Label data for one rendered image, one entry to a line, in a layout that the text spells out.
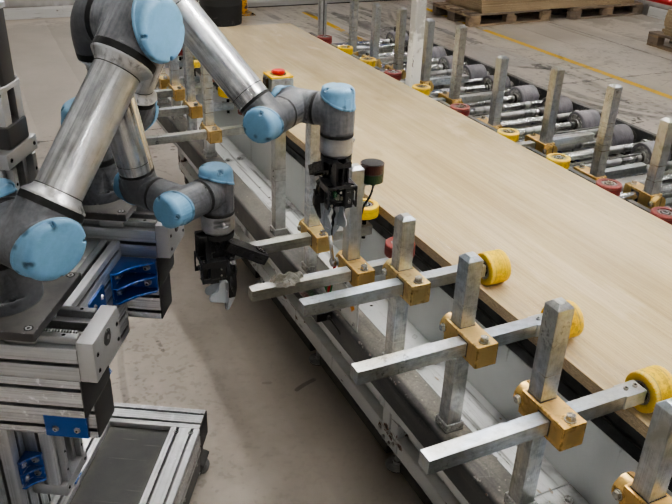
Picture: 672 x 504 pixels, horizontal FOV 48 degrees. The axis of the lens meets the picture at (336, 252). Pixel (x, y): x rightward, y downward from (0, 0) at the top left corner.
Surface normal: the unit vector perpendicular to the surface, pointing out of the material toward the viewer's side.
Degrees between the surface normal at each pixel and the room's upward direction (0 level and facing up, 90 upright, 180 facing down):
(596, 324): 0
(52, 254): 96
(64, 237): 96
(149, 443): 0
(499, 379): 90
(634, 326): 0
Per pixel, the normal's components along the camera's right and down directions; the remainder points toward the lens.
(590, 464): -0.90, 0.18
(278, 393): 0.04, -0.88
